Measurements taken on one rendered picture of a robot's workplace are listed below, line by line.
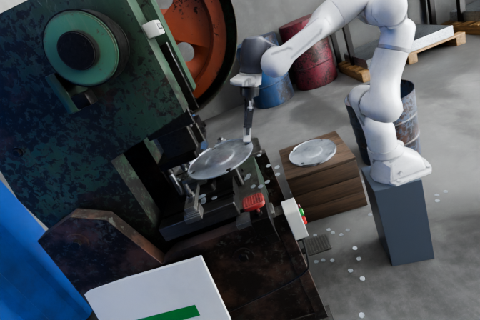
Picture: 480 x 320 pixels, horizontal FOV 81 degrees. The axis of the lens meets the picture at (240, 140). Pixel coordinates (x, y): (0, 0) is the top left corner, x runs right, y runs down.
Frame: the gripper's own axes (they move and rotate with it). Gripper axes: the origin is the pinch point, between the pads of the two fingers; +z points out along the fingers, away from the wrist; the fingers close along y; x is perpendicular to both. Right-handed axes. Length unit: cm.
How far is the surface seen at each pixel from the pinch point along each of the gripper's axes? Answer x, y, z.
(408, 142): -109, 45, 22
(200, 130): 19.0, -8.3, -4.4
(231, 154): 6.6, -6.4, 6.6
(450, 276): -85, -30, 51
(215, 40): 13.6, 28.6, -35.1
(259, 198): -0.1, -38.1, 6.4
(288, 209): -12.0, -31.0, 15.6
